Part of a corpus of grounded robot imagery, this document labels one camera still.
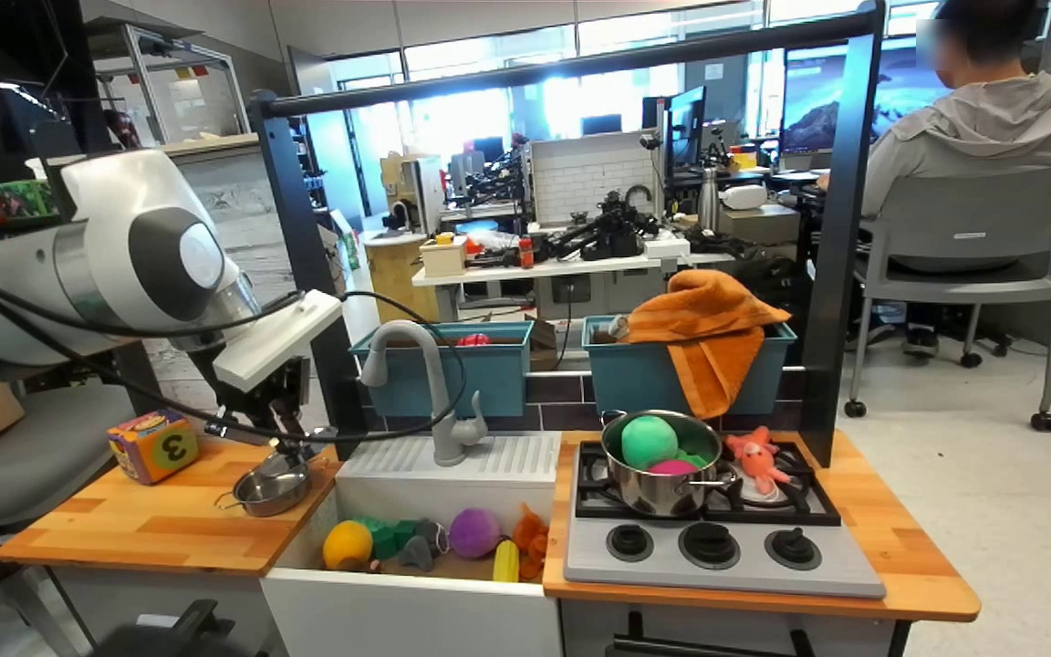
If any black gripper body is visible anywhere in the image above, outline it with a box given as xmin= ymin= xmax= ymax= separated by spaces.
xmin=215 ymin=362 xmax=306 ymax=451

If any silver pot lid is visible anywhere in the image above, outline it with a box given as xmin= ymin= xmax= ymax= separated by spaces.
xmin=234 ymin=460 xmax=315 ymax=519

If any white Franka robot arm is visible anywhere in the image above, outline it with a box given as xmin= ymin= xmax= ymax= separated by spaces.
xmin=0 ymin=151 xmax=344 ymax=396

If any green ball in pot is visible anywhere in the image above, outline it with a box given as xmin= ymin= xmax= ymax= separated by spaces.
xmin=619 ymin=415 xmax=680 ymax=468

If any pink ball in pot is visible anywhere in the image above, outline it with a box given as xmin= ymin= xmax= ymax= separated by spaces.
xmin=649 ymin=460 xmax=695 ymax=479

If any silver pot on stove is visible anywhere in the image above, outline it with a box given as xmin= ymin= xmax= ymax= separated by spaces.
xmin=601 ymin=409 xmax=737 ymax=519

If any yellow toy ball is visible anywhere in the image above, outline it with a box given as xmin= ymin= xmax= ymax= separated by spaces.
xmin=320 ymin=523 xmax=371 ymax=568

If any colourful toy block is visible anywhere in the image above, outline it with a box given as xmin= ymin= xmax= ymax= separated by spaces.
xmin=108 ymin=413 xmax=200 ymax=486

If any green toy in sink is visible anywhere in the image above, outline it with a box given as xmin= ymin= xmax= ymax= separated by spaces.
xmin=366 ymin=519 xmax=442 ymax=564

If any grey toy faucet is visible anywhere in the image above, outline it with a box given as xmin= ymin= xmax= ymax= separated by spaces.
xmin=357 ymin=320 xmax=484 ymax=468

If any white toy sink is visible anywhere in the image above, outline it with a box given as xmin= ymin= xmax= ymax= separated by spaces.
xmin=261 ymin=432 xmax=563 ymax=657

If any purple toy ball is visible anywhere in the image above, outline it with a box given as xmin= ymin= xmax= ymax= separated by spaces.
xmin=446 ymin=508 xmax=498 ymax=558

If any teal storage bin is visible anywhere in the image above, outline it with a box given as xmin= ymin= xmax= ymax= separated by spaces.
xmin=579 ymin=312 xmax=794 ymax=421
xmin=368 ymin=320 xmax=532 ymax=421

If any yellow toy banana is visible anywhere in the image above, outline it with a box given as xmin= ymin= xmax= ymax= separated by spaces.
xmin=492 ymin=539 xmax=519 ymax=585

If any orange toy in sink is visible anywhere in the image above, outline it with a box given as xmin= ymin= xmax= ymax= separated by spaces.
xmin=511 ymin=508 xmax=547 ymax=581

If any orange cloth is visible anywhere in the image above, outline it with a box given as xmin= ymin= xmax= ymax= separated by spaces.
xmin=622 ymin=271 xmax=792 ymax=421

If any red toy lobster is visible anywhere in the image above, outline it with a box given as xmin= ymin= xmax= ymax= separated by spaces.
xmin=725 ymin=426 xmax=789 ymax=496

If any grey toy stove top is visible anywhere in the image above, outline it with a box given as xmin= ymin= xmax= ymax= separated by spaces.
xmin=565 ymin=446 xmax=882 ymax=597

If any grey office chair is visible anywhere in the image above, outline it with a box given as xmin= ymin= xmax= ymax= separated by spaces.
xmin=860 ymin=163 xmax=1051 ymax=432

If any blue computer monitor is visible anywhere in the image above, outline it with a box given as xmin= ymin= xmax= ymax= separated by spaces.
xmin=778 ymin=35 xmax=946 ymax=166

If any seated person in hoodie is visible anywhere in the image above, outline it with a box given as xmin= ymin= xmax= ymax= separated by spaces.
xmin=860 ymin=0 xmax=1051 ymax=217

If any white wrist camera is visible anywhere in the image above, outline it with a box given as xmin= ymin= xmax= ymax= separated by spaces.
xmin=213 ymin=287 xmax=344 ymax=389

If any black metal frame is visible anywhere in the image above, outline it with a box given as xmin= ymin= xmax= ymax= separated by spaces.
xmin=245 ymin=0 xmax=890 ymax=469

